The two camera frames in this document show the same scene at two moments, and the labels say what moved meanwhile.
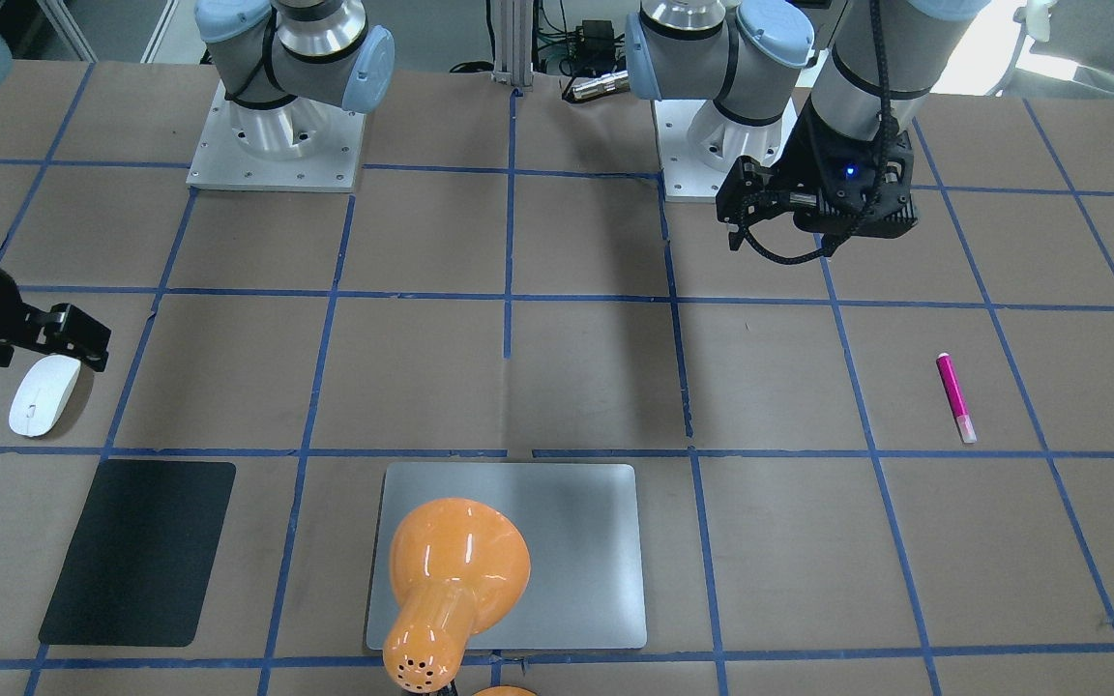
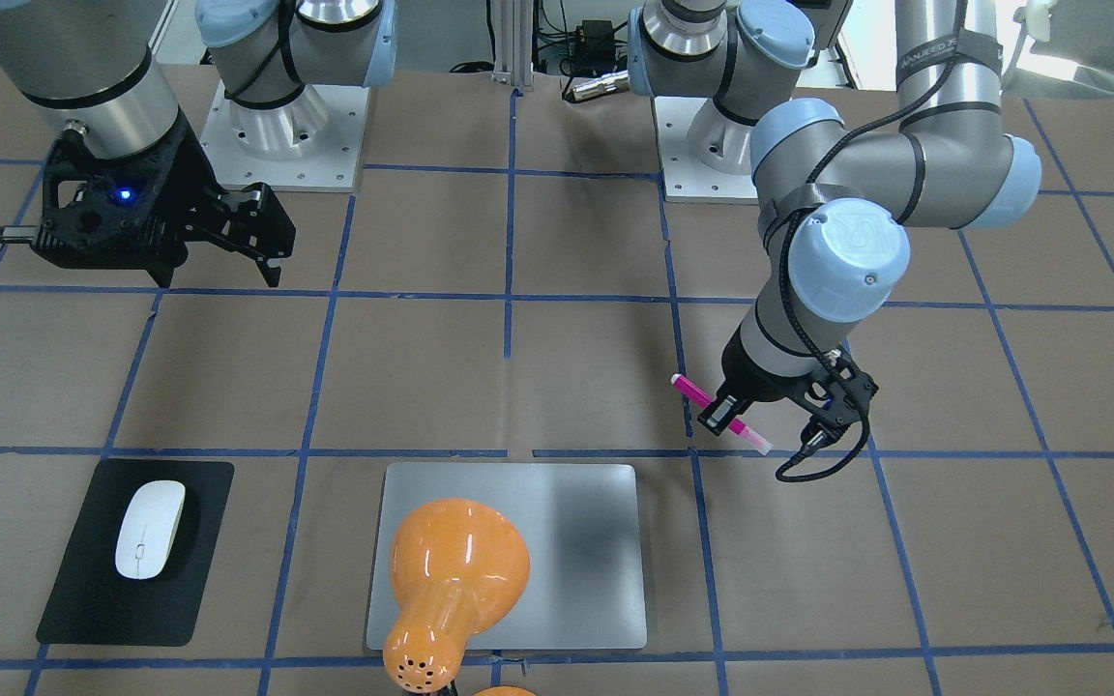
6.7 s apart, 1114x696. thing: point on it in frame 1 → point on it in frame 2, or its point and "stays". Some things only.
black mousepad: (140, 564) stays
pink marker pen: (956, 397) → (738, 427)
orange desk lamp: (458, 566) stays
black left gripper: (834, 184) → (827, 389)
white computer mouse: (43, 394) → (147, 528)
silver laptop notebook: (580, 524) stays
